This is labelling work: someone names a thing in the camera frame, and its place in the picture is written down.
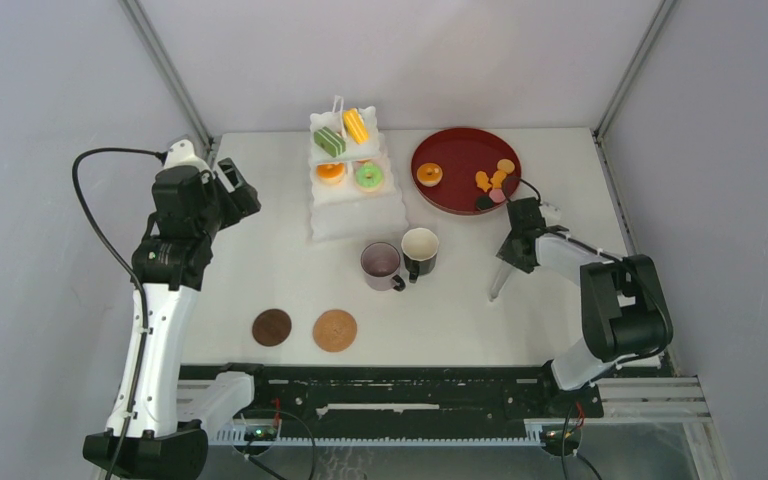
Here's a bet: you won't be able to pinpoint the light brown coaster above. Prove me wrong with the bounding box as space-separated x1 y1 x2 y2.
312 309 357 353

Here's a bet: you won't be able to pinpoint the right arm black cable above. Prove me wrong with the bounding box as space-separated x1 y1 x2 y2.
501 176 675 362

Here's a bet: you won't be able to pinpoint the orange cream cupcake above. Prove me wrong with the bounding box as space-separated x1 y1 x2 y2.
415 162 443 188

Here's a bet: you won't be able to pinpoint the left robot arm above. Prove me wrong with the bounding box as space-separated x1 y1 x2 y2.
82 158 261 479

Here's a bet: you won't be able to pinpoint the pink macaron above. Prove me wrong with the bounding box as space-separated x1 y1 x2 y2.
487 189 507 205

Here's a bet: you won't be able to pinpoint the black cookie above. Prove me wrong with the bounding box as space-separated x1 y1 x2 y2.
475 195 496 211

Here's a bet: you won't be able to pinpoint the red round tray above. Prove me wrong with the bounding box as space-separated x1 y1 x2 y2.
409 127 523 216

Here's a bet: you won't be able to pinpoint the tan macaron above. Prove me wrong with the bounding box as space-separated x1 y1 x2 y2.
497 159 516 175

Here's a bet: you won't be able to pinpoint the metal tongs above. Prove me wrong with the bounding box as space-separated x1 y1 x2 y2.
488 261 515 302

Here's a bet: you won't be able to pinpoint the purple mug black handle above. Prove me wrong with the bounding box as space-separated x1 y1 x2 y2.
360 242 406 292

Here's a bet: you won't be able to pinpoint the yellow cake slice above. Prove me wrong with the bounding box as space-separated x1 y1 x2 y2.
342 108 370 145

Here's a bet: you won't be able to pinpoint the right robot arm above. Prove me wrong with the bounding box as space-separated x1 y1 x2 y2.
488 197 674 416

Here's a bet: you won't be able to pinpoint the green striped cake slice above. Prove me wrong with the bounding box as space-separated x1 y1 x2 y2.
313 127 347 158

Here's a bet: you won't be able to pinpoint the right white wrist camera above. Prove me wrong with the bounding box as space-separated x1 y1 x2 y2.
540 203 562 226

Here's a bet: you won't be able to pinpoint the dark brown coaster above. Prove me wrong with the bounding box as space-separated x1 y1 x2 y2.
251 309 292 347

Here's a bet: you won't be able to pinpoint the white tiered dessert stand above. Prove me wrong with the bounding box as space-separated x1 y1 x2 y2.
308 95 408 242

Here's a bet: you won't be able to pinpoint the green donut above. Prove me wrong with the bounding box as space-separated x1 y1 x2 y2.
354 161 384 193

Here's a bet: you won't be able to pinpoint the black mug white inside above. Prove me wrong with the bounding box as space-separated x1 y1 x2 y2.
401 227 440 284

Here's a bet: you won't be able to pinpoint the white cable duct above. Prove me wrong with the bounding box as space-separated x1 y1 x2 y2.
208 423 544 447

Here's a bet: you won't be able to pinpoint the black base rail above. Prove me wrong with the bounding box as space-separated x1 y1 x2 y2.
180 363 604 441

